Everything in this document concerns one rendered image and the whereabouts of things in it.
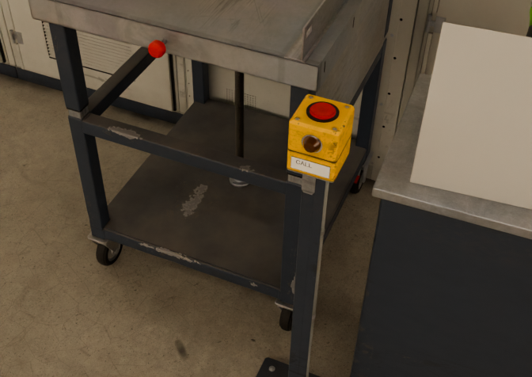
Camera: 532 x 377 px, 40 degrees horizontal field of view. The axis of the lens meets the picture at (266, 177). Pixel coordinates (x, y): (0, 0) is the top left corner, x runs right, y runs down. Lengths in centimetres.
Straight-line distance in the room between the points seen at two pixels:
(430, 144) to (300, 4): 46
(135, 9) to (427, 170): 65
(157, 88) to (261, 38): 112
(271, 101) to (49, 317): 92
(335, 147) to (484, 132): 23
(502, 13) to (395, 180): 79
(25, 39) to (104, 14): 124
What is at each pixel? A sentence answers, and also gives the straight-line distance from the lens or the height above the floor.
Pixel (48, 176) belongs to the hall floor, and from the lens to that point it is 241.
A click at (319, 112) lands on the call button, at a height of 91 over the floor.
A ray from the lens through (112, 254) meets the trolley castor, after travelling 208.
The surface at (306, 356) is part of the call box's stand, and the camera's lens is 155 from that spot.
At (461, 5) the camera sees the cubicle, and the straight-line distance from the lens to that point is 193.
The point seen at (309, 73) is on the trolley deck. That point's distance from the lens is 132.
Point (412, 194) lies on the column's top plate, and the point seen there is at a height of 75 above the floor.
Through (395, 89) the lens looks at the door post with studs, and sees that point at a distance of 213.
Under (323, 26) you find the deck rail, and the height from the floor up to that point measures 86.
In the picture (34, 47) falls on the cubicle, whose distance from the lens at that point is 270.
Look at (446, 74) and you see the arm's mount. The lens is 111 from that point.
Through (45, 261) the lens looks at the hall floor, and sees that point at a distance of 216.
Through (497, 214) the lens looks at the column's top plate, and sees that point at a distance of 122.
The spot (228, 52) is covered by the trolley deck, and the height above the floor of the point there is 83.
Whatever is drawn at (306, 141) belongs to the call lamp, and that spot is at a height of 88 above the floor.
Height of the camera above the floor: 157
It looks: 42 degrees down
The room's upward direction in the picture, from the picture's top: 2 degrees clockwise
